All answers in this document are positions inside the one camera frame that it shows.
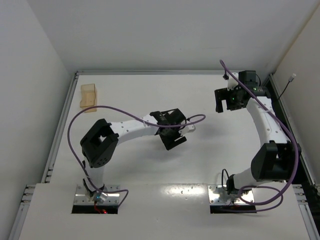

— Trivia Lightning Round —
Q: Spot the black wall cable white plug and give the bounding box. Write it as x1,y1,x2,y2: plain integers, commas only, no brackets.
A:
273,73,297,104

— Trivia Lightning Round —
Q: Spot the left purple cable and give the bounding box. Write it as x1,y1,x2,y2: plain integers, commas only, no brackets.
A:
67,105,207,203

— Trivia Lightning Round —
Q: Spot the purple cable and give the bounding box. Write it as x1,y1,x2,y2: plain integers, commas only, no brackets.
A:
67,105,207,203
219,59,300,213

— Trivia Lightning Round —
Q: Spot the amber transparent plastic container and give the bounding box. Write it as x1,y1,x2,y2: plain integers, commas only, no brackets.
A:
79,83,98,110

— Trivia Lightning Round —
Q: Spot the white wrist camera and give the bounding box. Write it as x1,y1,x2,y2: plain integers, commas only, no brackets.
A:
222,72,239,91
178,124,196,136

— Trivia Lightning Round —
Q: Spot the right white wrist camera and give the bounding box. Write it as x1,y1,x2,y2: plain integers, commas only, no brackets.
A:
222,72,239,91

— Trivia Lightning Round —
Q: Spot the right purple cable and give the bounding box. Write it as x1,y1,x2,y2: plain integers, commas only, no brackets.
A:
219,59,300,213

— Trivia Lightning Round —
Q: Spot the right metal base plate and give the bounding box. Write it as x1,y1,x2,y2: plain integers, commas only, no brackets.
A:
207,184,255,207

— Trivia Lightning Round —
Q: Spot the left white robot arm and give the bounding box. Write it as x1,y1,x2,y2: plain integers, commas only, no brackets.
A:
80,108,187,198

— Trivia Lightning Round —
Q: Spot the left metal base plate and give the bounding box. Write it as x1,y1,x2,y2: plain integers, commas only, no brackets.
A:
73,185,120,207

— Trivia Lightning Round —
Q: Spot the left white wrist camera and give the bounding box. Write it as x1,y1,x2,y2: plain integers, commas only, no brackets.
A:
178,124,196,136

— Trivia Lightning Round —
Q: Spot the metal base plate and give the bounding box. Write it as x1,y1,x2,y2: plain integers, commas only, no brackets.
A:
207,184,255,207
73,185,120,207

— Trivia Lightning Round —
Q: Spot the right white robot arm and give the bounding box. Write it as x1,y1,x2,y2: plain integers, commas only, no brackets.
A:
214,70,301,195

